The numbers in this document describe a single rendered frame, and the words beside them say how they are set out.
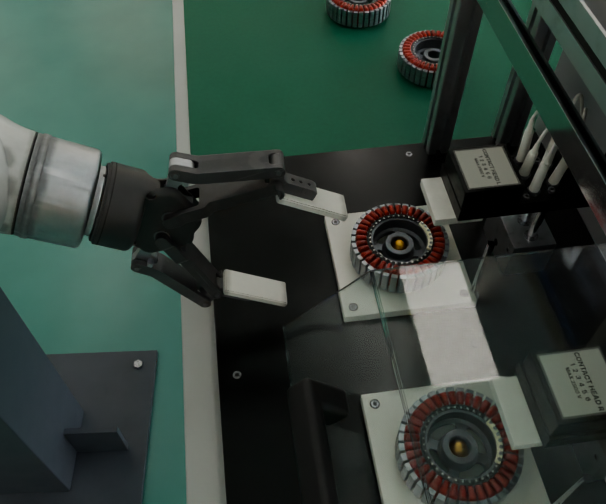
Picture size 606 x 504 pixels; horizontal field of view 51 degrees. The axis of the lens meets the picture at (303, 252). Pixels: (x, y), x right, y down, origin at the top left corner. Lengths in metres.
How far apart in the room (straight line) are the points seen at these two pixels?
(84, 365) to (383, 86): 0.98
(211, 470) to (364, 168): 0.44
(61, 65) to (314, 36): 1.48
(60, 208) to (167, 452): 1.02
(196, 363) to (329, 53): 0.59
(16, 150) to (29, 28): 2.17
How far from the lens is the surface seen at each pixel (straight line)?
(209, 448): 0.69
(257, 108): 0.99
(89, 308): 1.73
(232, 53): 1.10
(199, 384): 0.72
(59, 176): 0.55
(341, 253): 0.76
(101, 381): 1.59
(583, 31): 0.56
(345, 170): 0.87
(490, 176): 0.67
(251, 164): 0.55
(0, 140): 0.55
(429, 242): 0.74
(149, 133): 2.12
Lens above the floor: 1.39
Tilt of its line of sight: 53 degrees down
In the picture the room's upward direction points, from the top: straight up
